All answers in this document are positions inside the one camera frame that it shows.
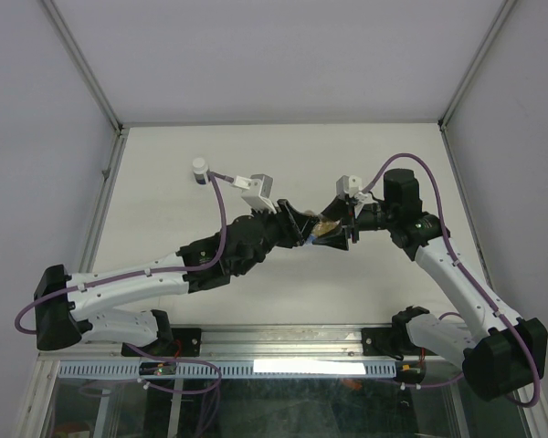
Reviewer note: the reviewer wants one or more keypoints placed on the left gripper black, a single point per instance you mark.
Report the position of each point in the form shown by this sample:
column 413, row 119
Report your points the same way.
column 295, row 227

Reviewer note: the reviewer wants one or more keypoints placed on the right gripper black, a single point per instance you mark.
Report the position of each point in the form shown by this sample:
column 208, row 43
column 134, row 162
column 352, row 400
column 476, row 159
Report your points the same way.
column 334, row 238

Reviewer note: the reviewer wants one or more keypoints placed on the amber pill bottle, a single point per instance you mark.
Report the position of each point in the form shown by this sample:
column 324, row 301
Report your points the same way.
column 323, row 226

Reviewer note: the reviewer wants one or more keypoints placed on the white cap pill bottle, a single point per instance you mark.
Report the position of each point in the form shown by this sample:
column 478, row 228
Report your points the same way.
column 201, row 171

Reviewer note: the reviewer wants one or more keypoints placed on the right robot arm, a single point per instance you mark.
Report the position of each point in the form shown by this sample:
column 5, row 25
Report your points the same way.
column 497, row 350

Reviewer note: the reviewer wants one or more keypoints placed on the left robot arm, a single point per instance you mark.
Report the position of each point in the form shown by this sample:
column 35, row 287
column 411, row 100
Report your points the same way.
column 77, row 308

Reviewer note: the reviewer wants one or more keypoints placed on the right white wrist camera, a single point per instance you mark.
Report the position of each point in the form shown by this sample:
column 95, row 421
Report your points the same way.
column 350, row 187

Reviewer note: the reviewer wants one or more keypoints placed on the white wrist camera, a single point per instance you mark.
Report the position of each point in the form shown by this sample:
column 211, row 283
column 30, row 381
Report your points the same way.
column 255, row 191
column 350, row 187

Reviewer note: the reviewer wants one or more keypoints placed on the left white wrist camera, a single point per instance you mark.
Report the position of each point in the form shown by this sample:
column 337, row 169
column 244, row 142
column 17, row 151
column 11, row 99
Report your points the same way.
column 255, row 191

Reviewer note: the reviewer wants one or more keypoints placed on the aluminium mounting rail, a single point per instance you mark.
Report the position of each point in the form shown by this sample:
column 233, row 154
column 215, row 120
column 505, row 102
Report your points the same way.
column 335, row 342

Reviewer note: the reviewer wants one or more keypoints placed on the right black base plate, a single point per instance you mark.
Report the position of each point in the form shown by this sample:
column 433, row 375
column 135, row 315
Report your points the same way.
column 379, row 341

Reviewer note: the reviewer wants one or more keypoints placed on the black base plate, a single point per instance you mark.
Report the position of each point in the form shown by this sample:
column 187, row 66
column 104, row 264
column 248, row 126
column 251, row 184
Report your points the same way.
column 379, row 341
column 178, row 342

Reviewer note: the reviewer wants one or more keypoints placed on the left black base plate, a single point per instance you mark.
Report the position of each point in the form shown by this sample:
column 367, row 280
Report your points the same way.
column 178, row 342

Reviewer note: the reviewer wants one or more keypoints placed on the slotted grey cable duct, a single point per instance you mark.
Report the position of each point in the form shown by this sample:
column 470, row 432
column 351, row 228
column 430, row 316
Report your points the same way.
column 234, row 369

